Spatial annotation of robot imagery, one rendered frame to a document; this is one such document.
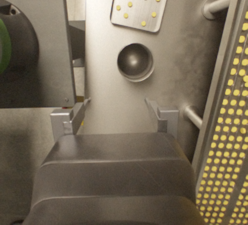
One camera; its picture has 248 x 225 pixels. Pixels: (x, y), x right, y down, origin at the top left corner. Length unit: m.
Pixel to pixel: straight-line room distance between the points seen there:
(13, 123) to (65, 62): 1.30
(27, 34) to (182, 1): 0.35
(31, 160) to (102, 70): 1.37
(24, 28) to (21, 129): 1.31
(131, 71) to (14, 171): 1.57
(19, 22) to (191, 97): 0.43
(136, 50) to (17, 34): 0.26
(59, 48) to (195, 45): 0.33
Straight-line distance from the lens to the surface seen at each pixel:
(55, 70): 0.36
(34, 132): 1.57
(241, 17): 0.37
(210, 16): 0.51
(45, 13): 0.37
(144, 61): 0.46
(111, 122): 0.51
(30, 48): 0.35
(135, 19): 0.46
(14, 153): 1.76
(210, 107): 0.38
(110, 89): 0.47
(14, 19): 0.35
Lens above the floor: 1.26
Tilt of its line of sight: 72 degrees down
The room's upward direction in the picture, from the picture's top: 175 degrees clockwise
